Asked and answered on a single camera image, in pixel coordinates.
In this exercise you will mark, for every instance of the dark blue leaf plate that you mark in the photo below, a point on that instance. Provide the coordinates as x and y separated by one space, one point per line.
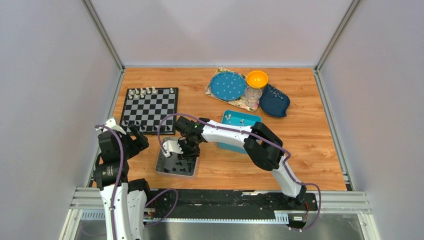
274 102

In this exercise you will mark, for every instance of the black and white chessboard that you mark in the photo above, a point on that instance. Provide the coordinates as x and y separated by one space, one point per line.
150 110

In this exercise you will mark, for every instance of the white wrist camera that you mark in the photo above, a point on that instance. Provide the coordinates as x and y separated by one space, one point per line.
171 146
112 124

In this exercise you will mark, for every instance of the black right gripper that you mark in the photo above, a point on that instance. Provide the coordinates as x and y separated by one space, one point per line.
187 154

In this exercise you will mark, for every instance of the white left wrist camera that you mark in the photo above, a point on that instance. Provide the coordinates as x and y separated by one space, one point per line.
112 124

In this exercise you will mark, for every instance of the yellow bowl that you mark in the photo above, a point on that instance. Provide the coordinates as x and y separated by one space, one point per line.
257 79

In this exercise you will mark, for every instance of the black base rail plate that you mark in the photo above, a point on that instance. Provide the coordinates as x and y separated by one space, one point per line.
226 204

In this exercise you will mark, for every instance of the silver metal tray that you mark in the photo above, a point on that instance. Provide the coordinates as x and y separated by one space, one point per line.
176 170

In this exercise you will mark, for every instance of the clear glass cup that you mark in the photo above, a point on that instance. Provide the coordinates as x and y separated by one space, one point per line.
252 96

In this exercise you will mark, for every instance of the floral rectangular tray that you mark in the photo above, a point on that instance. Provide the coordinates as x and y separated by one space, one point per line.
240 103

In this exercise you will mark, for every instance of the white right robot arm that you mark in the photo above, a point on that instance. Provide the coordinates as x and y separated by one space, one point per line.
264 148

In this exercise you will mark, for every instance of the light blue dotted plate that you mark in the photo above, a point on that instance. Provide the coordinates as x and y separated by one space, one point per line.
227 86

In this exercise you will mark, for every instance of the blue plastic bin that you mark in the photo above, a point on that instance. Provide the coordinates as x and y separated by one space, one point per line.
249 120

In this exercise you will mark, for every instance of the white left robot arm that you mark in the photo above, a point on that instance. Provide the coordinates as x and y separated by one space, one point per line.
123 200

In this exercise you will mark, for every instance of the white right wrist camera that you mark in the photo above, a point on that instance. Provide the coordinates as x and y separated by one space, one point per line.
171 146

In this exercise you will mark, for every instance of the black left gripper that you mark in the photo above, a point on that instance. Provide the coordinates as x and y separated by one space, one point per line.
139 144

